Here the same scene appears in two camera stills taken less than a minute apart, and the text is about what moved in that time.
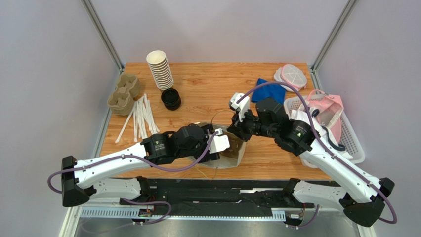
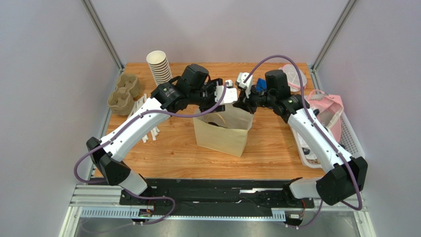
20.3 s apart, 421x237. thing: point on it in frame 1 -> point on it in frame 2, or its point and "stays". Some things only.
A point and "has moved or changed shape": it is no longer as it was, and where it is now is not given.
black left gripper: [207, 157] -> [211, 85]
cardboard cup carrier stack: [121, 101] stays
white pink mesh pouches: [292, 75] stays
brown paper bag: [231, 158] has moved or changed shape
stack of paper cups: [158, 62] stays
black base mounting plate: [217, 194] stays
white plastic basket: [348, 137] stays
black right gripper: [238, 125] -> [246, 99]
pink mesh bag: [330, 107] stays
